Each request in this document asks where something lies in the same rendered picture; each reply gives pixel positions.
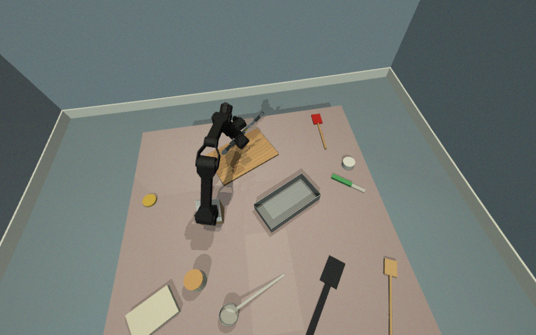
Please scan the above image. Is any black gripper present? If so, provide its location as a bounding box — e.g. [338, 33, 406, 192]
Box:
[225, 125, 249, 149]

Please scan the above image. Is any cream short cylinder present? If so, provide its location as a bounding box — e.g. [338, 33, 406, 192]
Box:
[342, 157, 355, 170]

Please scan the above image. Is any grey rectangular roasting tin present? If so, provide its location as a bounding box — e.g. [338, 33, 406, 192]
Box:
[253, 173, 321, 232]

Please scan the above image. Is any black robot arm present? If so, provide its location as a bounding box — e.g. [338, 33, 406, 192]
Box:
[194, 102, 246, 226]

